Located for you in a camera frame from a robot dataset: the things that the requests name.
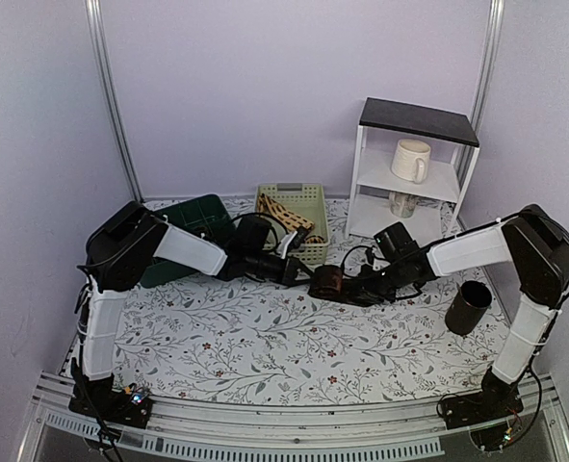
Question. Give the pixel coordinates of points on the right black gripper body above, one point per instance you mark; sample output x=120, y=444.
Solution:
x=384, y=285

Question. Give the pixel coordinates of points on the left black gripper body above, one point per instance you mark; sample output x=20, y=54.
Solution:
x=286, y=276

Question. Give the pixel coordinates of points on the dark red patterned tie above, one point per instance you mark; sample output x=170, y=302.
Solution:
x=329, y=283

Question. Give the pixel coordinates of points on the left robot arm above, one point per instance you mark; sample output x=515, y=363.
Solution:
x=121, y=249

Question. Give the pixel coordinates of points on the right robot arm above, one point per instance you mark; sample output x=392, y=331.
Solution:
x=534, y=243

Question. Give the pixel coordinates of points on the tan black patterned tie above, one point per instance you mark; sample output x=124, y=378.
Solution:
x=291, y=220

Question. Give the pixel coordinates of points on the beige plastic slotted basket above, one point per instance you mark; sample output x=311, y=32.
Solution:
x=307, y=200

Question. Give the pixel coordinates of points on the patterned glass cup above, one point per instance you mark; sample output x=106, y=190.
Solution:
x=402, y=205

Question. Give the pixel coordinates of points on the dark green divided organizer box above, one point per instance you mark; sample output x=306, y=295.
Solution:
x=202, y=215

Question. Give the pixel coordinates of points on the dark brown cylinder cup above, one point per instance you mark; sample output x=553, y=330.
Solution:
x=470, y=303

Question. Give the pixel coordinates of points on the floral white table mat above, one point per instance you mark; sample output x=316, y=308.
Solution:
x=258, y=343

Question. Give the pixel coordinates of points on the white shelf with black top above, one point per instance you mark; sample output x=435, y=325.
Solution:
x=454, y=154

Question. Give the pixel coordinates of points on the cream ceramic mug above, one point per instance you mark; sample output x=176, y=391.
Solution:
x=411, y=160

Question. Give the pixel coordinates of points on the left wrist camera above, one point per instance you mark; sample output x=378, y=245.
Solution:
x=292, y=241

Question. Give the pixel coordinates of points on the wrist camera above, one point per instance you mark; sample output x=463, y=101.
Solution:
x=372, y=259
x=292, y=241

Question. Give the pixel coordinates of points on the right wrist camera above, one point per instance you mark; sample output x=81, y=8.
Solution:
x=372, y=259

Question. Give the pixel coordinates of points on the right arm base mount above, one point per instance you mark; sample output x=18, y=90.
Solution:
x=479, y=407

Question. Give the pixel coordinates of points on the aluminium front rail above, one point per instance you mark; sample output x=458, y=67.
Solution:
x=186, y=430

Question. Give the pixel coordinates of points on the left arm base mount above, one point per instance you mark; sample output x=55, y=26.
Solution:
x=131, y=406

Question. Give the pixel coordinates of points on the right aluminium frame post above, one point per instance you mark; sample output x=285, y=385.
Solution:
x=489, y=56

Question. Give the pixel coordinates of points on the aluminium frame post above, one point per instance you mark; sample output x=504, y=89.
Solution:
x=105, y=72
x=489, y=56

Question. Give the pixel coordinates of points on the left aluminium frame post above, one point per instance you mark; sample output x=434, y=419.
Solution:
x=105, y=72

